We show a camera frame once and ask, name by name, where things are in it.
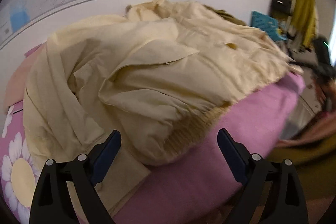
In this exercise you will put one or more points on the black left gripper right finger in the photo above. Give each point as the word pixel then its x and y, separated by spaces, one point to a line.
pixel 285 202

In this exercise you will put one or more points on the pink bed sheet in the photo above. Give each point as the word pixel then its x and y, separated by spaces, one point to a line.
pixel 188 188

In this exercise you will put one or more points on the black handbag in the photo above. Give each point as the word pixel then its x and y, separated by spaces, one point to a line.
pixel 282 6

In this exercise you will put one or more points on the peach pink pillow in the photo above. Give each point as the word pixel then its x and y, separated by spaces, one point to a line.
pixel 16 86

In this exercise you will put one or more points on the cream beige trench coat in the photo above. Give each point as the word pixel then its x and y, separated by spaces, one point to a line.
pixel 161 75

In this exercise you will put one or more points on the olive mustard jacket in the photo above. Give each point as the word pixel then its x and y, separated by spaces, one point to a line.
pixel 226 16

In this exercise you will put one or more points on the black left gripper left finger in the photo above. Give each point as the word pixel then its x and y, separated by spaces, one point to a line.
pixel 51 201

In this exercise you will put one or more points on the hanging mustard coat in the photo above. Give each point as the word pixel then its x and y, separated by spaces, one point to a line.
pixel 302 22

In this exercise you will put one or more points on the floral pink pillow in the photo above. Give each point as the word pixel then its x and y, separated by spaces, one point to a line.
pixel 18 175

